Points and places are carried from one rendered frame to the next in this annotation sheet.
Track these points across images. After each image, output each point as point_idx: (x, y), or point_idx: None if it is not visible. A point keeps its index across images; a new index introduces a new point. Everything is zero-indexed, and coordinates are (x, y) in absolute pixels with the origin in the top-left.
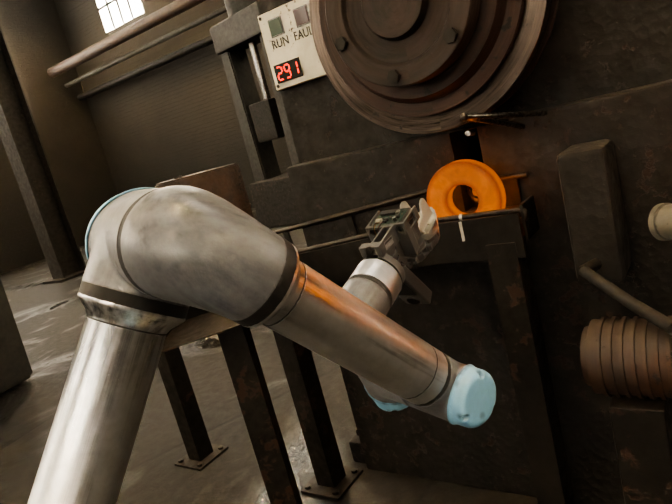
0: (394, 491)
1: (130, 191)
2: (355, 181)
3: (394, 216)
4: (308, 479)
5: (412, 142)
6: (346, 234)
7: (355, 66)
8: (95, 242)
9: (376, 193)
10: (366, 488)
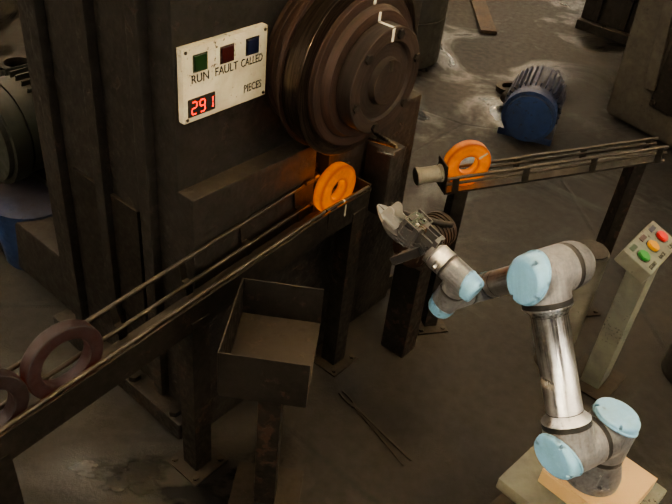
0: (243, 423)
1: (544, 255)
2: (251, 195)
3: (424, 219)
4: (178, 478)
5: (296, 154)
6: (233, 242)
7: (357, 122)
8: (562, 282)
9: (264, 199)
10: (225, 439)
